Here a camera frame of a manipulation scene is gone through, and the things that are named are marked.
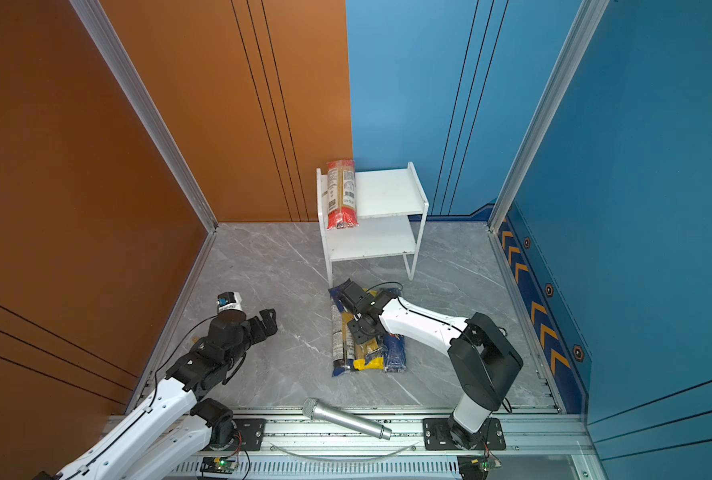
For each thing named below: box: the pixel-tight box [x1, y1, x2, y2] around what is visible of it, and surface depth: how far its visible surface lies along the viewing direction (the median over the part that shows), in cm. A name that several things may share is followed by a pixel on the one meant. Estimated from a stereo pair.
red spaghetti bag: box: [327, 159, 359, 230], surface depth 78 cm
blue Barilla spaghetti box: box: [383, 333, 407, 373], surface depth 84 cm
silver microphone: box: [302, 398, 392, 440], surface depth 75 cm
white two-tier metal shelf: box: [316, 162, 429, 288], surface depth 87 cm
